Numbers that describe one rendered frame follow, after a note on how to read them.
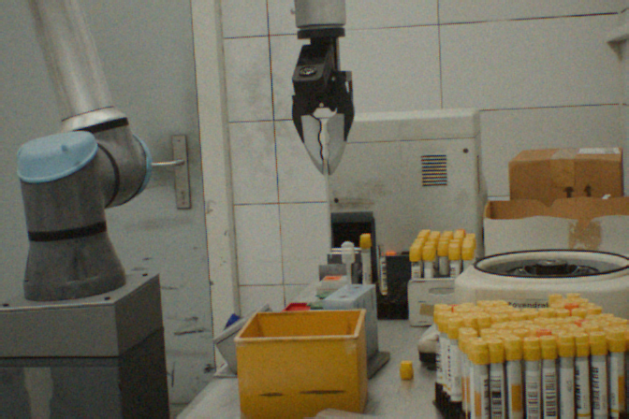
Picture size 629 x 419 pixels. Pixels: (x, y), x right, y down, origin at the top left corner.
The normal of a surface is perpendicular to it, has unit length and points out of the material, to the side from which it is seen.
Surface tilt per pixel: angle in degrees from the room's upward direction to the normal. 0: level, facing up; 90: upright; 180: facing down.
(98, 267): 71
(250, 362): 90
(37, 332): 90
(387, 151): 90
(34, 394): 90
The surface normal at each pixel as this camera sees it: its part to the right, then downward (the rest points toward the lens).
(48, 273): -0.35, -0.13
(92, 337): -0.19, 0.14
